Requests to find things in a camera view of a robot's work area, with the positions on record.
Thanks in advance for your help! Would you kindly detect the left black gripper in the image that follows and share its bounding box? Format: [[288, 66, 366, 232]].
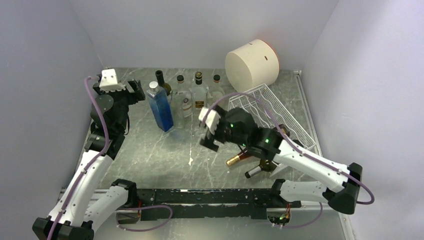
[[94, 78, 145, 131]]

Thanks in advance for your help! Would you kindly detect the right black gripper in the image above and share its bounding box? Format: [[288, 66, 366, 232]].
[[199, 104, 249, 152]]

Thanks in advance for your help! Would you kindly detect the blue plastic tray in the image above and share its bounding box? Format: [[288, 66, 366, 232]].
[[146, 81, 174, 132]]

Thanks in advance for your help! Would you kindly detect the green wine bottle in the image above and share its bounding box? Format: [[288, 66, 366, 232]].
[[155, 70, 172, 97]]

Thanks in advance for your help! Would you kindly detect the clear flask bottle black cap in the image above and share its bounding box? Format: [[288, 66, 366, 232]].
[[207, 74, 225, 106]]

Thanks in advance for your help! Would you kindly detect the dark bottle black cap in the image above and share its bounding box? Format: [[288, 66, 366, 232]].
[[191, 71, 208, 110]]

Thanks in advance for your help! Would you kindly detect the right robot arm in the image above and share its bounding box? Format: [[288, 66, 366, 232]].
[[198, 106, 363, 215]]

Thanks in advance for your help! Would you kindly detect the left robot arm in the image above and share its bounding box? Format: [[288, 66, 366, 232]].
[[32, 75, 146, 240]]

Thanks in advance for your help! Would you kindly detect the red wine bottle gold cap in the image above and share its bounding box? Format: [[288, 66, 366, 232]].
[[225, 151, 252, 167]]

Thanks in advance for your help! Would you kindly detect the cream cylindrical container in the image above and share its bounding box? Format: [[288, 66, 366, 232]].
[[224, 39, 280, 92]]

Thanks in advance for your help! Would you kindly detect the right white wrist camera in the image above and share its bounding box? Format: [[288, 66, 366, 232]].
[[198, 107, 221, 135]]

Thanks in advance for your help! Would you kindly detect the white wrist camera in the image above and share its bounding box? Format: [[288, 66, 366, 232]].
[[99, 68, 126, 93], [198, 107, 221, 135]]

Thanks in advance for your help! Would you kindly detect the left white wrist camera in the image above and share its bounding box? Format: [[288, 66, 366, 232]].
[[99, 68, 126, 93]]

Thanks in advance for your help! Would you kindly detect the white wire wine rack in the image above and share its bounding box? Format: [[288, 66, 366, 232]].
[[226, 83, 317, 173]]

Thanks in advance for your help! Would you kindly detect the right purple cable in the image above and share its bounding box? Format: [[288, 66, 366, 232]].
[[199, 92, 376, 206]]

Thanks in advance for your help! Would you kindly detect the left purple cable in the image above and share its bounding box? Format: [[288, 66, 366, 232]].
[[46, 76, 111, 240]]

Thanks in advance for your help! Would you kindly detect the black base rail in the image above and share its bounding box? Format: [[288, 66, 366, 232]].
[[116, 188, 302, 224]]

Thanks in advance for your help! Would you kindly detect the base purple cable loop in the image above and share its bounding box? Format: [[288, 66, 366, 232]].
[[115, 205, 173, 233]]

